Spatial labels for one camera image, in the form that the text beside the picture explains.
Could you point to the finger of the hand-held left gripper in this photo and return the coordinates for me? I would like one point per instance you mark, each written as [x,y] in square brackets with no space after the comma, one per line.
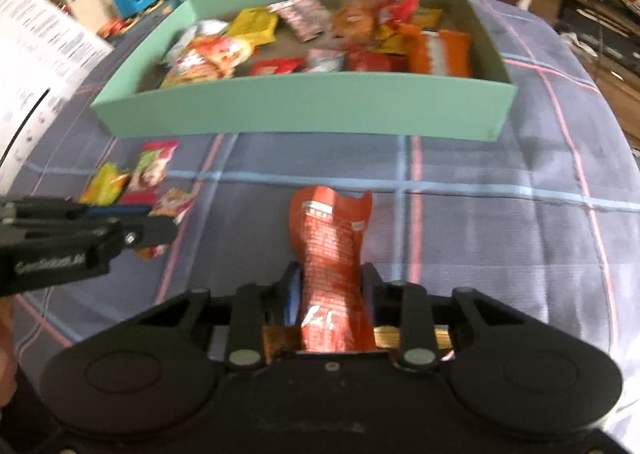
[120,210]
[150,231]

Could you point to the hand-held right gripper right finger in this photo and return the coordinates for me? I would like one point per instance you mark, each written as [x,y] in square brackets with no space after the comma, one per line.
[372,294]

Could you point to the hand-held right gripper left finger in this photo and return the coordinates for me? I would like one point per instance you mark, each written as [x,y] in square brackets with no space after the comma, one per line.
[294,299]

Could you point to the yellow glossy snack packet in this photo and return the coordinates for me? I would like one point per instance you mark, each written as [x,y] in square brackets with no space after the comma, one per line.
[105,184]

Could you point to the small red yellow packet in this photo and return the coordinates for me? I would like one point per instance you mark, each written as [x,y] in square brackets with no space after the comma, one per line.
[172,204]

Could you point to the green red snack packet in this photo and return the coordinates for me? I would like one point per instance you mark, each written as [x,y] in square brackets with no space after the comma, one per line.
[150,166]

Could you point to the red orange snack packet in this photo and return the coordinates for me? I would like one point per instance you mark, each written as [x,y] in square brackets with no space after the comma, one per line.
[330,254]

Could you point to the red yellow printed packet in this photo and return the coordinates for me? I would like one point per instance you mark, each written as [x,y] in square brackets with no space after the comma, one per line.
[210,59]

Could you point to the mint green cardboard box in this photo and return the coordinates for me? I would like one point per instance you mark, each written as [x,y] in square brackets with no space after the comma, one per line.
[300,104]

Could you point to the small red snack packet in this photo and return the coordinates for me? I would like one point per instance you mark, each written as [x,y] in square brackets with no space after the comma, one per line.
[277,66]

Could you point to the bright yellow snack packet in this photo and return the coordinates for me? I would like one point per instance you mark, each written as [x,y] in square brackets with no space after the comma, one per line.
[252,24]

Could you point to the orange silver snack packet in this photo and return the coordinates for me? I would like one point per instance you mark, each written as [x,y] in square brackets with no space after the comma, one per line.
[445,51]

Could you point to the pink white patterned packet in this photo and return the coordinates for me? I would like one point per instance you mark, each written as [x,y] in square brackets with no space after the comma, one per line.
[300,14]

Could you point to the clear orange cake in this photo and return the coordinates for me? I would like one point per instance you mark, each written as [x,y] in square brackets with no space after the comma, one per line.
[355,19]

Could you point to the mustard yellow snack packet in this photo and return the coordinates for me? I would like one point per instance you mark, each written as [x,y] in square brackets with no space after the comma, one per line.
[429,18]

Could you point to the plaid grey blue bed sheet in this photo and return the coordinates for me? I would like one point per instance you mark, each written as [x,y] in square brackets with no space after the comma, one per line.
[500,234]

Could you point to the white instruction sheet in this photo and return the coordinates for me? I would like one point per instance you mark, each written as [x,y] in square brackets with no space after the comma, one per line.
[40,49]

